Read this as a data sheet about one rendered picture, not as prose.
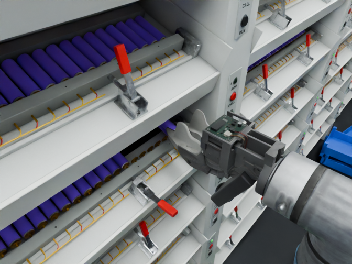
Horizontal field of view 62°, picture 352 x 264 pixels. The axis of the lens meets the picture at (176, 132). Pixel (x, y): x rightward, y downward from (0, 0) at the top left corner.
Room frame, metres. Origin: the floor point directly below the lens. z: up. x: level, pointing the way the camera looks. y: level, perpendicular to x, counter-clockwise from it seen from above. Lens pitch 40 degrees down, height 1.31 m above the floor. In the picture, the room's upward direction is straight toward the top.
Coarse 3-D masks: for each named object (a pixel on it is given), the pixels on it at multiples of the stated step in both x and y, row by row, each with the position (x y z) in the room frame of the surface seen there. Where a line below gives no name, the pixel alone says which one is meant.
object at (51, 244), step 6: (174, 150) 0.43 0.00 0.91; (168, 156) 0.41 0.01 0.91; (156, 162) 0.39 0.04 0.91; (150, 168) 0.38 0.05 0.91; (144, 174) 0.36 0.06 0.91; (126, 186) 0.33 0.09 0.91; (108, 198) 0.31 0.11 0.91; (114, 198) 0.31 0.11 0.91; (102, 204) 0.29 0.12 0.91; (96, 210) 0.28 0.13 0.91; (84, 216) 0.27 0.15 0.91; (90, 216) 0.27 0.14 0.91; (72, 228) 0.25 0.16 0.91; (66, 234) 0.24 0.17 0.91; (48, 246) 0.22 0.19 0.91; (30, 258) 0.20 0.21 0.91; (36, 258) 0.20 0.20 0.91
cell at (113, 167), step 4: (108, 160) 0.37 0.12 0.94; (112, 160) 0.37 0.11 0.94; (104, 164) 0.36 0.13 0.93; (108, 164) 0.36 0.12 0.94; (112, 164) 0.36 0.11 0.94; (116, 164) 0.36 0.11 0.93; (108, 168) 0.36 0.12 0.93; (112, 168) 0.35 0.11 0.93; (116, 168) 0.35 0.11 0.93; (112, 172) 0.35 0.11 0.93
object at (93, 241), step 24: (144, 144) 0.43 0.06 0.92; (120, 168) 0.37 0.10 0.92; (168, 168) 0.39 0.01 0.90; (192, 168) 0.40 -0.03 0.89; (168, 192) 0.35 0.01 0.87; (96, 216) 0.28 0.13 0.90; (120, 216) 0.28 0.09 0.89; (144, 216) 0.31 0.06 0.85; (24, 240) 0.23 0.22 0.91; (72, 240) 0.24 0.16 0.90; (96, 240) 0.24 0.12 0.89
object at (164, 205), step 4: (148, 188) 0.32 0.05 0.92; (144, 192) 0.32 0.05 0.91; (148, 192) 0.32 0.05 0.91; (148, 196) 0.31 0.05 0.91; (152, 196) 0.31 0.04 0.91; (156, 196) 0.31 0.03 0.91; (152, 200) 0.30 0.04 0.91; (156, 200) 0.30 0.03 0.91; (160, 200) 0.30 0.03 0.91; (160, 204) 0.29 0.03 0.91; (164, 204) 0.29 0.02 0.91; (168, 204) 0.29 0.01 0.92; (164, 208) 0.28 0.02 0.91; (168, 208) 0.28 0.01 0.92; (172, 208) 0.28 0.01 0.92; (168, 212) 0.28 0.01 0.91; (172, 212) 0.28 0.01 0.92; (176, 212) 0.28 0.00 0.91; (172, 216) 0.27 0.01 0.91
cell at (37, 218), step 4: (36, 208) 0.27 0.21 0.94; (28, 212) 0.26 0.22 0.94; (32, 212) 0.26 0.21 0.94; (36, 212) 0.26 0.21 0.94; (40, 212) 0.26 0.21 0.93; (28, 216) 0.25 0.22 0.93; (32, 216) 0.25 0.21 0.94; (36, 216) 0.25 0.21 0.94; (40, 216) 0.25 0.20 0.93; (44, 216) 0.26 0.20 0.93; (32, 220) 0.25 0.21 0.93; (36, 220) 0.25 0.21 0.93; (40, 220) 0.25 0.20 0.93; (44, 220) 0.25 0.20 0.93; (36, 224) 0.24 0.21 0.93
